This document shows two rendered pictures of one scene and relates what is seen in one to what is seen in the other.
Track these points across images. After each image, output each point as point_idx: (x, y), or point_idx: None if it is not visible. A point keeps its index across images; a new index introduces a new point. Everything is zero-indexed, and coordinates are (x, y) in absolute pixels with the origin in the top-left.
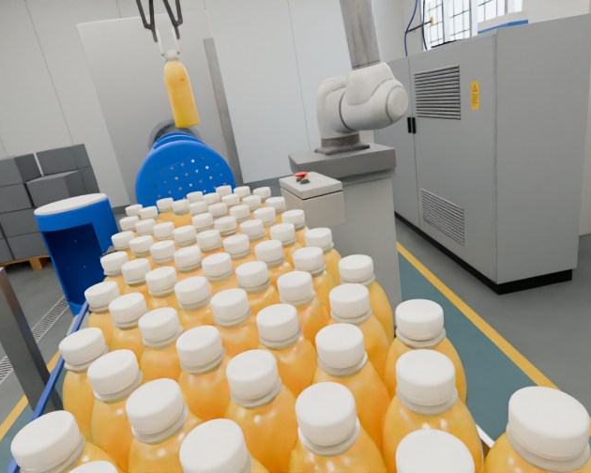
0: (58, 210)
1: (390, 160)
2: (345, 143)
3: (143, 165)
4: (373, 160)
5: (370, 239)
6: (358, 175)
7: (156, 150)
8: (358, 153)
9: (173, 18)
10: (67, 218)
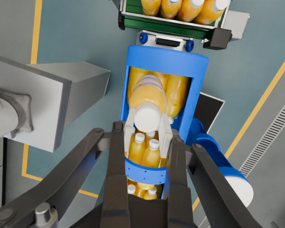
0: (239, 178)
1: None
2: (4, 95)
3: (204, 56)
4: (2, 59)
5: (54, 69)
6: None
7: (192, 54)
8: (7, 68)
9: (116, 138)
10: (231, 172)
